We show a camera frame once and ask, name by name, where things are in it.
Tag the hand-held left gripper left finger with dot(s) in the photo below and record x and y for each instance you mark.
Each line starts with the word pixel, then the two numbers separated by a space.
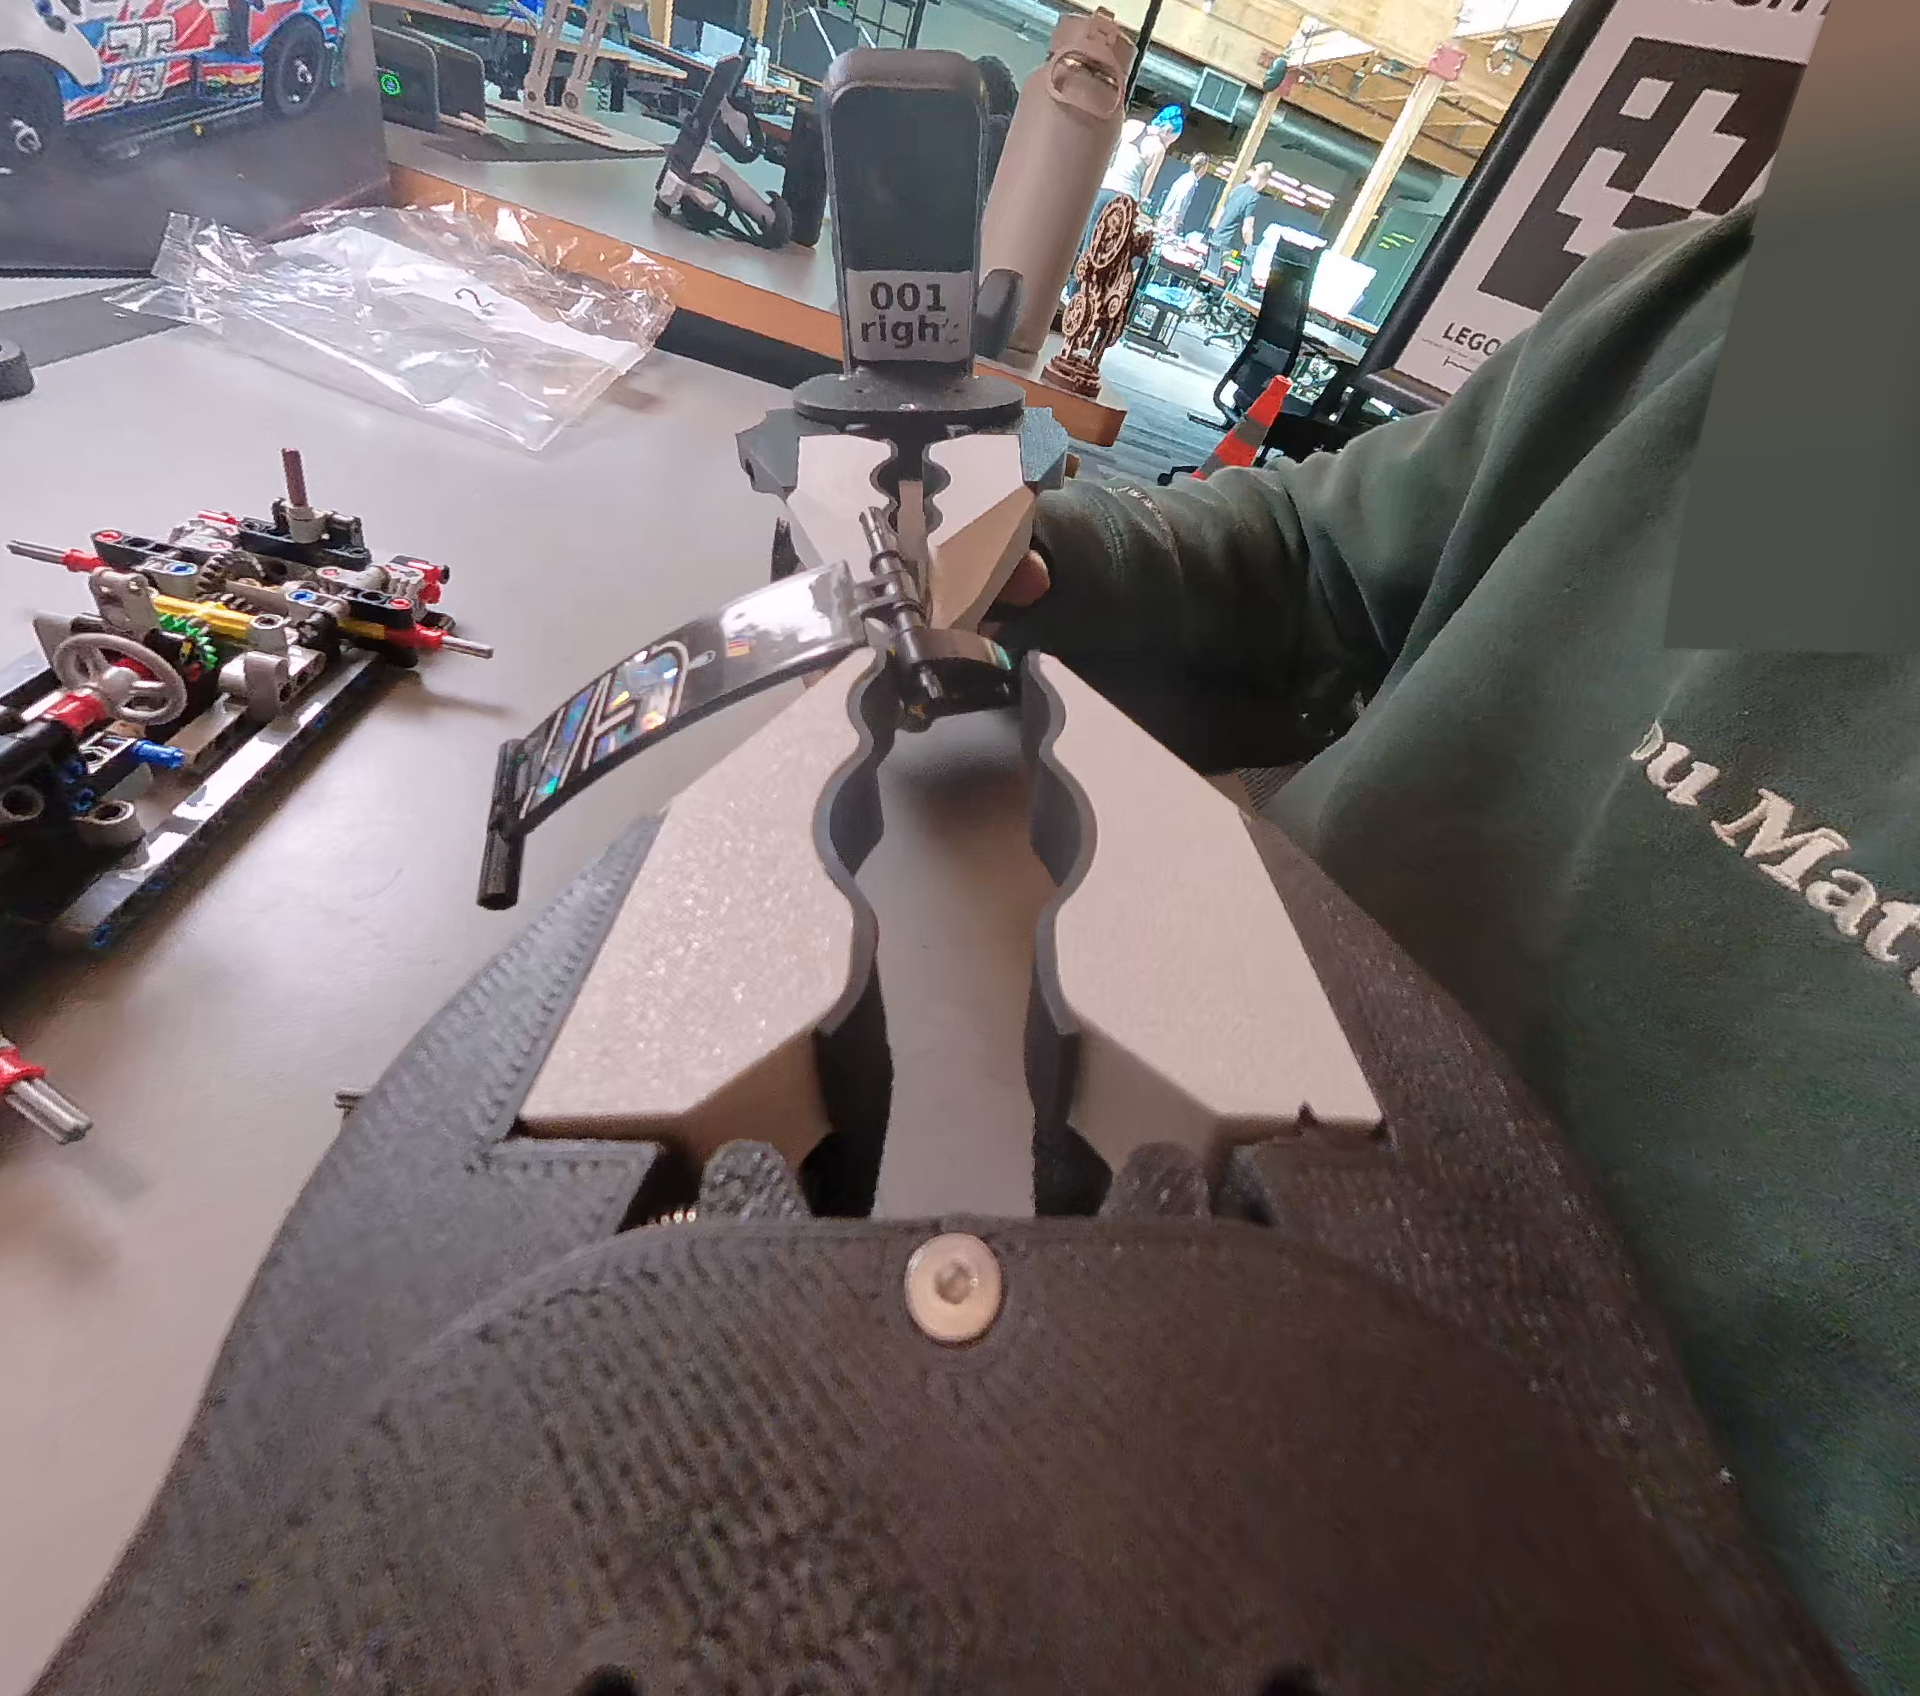
pixel 705 961

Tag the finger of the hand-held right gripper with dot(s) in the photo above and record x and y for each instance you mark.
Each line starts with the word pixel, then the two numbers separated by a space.
pixel 841 497
pixel 983 510

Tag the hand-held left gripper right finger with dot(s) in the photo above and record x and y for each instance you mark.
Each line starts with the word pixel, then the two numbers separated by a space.
pixel 1201 961

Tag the black curved lego panel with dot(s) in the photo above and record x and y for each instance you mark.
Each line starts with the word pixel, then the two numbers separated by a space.
pixel 675 676

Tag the person's right forearm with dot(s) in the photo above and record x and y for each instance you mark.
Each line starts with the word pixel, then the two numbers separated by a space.
pixel 1274 571

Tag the lego car chassis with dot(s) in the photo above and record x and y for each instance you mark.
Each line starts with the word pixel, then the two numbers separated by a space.
pixel 224 631

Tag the lego set box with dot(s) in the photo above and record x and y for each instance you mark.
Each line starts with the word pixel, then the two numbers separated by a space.
pixel 150 0

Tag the black lego tyre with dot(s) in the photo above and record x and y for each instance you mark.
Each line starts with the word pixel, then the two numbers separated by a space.
pixel 8 368

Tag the person's right hand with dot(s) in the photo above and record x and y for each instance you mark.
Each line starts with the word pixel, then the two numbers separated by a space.
pixel 1025 582

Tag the beige water bottle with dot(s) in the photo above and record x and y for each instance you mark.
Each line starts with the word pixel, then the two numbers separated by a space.
pixel 1051 181

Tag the small black white kart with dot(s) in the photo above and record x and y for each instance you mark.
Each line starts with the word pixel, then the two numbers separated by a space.
pixel 728 167

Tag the brown wooden gear model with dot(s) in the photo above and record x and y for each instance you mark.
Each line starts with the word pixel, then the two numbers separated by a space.
pixel 1102 287

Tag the orange traffic cone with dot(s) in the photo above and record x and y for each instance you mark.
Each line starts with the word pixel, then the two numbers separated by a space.
pixel 1253 425

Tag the grey wood-edged table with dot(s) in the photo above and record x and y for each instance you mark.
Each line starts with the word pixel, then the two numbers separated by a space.
pixel 600 210

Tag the black mesh office chair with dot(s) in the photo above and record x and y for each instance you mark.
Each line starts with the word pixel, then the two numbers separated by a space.
pixel 1274 331

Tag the person's green sweatshirt torso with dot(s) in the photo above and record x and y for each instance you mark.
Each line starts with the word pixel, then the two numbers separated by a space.
pixel 1651 976

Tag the clear plastic bag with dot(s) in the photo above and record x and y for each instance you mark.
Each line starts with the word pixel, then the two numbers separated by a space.
pixel 405 316

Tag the black box with green light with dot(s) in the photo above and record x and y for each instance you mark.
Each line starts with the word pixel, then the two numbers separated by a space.
pixel 428 77

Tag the black white marker sign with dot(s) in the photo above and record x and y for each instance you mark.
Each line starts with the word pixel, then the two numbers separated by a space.
pixel 1651 150

